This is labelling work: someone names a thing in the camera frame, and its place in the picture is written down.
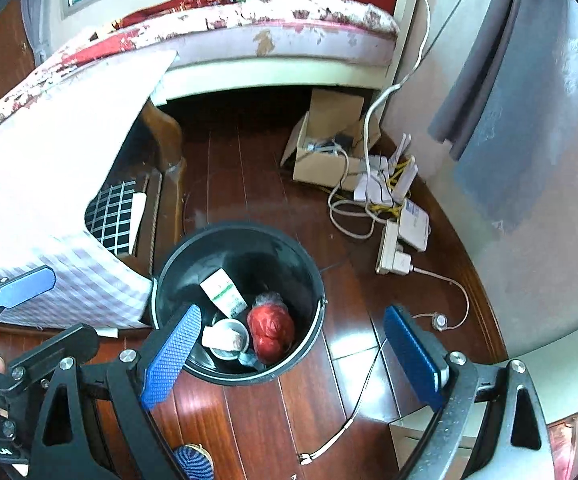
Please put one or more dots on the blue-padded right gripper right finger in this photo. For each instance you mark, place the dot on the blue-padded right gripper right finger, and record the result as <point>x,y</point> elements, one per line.
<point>420,354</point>

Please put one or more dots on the floral bed mattress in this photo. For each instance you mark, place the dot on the floral bed mattress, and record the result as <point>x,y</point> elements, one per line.
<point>253,43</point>

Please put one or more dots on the black trash bin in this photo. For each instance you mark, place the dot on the black trash bin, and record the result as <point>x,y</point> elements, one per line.
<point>227,269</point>

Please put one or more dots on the pink checkered tablecloth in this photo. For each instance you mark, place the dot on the pink checkered tablecloth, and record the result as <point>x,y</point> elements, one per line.
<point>54,156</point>

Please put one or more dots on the white power strip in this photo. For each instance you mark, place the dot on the white power strip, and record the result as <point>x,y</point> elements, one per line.
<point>391,257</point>

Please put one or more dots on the red plastic bag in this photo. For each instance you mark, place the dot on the red plastic bag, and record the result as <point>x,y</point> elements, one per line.
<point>271,328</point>

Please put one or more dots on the grey curtain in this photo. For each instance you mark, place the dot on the grey curtain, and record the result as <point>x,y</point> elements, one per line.
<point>456,119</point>

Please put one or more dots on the white router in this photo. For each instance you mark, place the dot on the white router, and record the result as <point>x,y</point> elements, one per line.
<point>414,226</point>

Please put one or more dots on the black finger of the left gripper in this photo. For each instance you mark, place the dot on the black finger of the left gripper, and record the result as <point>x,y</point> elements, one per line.
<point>79,342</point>

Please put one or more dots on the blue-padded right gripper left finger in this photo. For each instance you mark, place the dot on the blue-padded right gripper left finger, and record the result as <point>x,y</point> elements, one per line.
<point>164,353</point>

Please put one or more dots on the cardboard box on floor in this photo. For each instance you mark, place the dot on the cardboard box on floor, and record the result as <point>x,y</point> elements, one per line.
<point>326,146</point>

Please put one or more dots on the dark wooden door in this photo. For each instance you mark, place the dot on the dark wooden door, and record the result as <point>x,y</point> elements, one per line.
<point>16,54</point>

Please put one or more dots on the green white milk carton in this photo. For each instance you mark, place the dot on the green white milk carton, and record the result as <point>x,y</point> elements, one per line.
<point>224,294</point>

